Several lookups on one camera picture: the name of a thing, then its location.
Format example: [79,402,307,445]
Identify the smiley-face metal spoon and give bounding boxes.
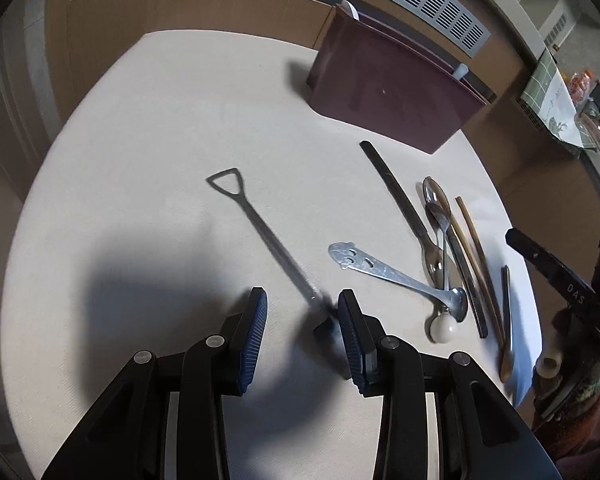
[328,241,468,323]

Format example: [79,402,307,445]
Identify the green checkered cloth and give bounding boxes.
[520,50,582,147]

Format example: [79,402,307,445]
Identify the black-handled metal spoon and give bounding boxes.
[359,140,445,287]

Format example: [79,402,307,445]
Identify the maroon utensil holder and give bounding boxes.
[306,4,497,156]

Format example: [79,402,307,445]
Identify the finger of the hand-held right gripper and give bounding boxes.
[534,355,600,420]
[505,228,600,341]

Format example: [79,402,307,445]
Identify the wooden spoon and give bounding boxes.
[499,265,515,383]

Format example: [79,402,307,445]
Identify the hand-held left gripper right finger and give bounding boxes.
[336,288,563,480]

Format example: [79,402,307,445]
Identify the dark flat-handled metal spoon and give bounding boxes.
[422,176,489,339]

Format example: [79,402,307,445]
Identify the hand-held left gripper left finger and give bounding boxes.
[40,286,269,480]

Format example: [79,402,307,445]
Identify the white-knob-handled metal spoon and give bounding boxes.
[425,202,460,345]

